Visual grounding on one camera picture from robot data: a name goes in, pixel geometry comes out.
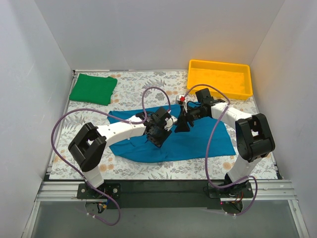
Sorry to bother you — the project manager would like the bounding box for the blue t shirt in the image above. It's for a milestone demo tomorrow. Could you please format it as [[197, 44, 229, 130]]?
[[109, 110, 236, 163]]

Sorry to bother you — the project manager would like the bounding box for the yellow plastic tray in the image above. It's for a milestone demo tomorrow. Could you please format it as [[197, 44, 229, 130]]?
[[187, 59, 253, 100]]

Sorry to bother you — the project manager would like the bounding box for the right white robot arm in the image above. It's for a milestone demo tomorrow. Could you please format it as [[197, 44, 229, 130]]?
[[175, 88, 275, 197]]

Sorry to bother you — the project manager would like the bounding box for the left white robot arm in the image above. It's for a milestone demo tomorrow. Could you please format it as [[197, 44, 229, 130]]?
[[68, 107, 177, 198]]

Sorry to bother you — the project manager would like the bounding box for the floral table mat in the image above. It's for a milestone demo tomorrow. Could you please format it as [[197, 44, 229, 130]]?
[[49, 69, 279, 181]]

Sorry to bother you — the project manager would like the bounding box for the folded green t shirt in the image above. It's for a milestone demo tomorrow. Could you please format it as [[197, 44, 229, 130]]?
[[69, 74, 117, 106]]

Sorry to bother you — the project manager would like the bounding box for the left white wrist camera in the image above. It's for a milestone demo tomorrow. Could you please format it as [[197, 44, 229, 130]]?
[[165, 116, 178, 128]]

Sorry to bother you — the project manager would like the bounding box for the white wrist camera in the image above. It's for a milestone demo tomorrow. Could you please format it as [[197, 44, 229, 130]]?
[[165, 116, 178, 128], [175, 95, 187, 110]]

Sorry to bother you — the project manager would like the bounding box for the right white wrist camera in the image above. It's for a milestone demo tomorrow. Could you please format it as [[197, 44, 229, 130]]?
[[175, 95, 187, 110]]

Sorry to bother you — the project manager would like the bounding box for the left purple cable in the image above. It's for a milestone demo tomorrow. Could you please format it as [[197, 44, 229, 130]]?
[[51, 86, 173, 227]]

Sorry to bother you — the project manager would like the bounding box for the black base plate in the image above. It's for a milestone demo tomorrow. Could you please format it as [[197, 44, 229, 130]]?
[[76, 180, 255, 209]]

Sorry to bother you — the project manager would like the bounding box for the aluminium frame rail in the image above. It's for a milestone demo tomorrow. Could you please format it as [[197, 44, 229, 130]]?
[[36, 180, 297, 201]]

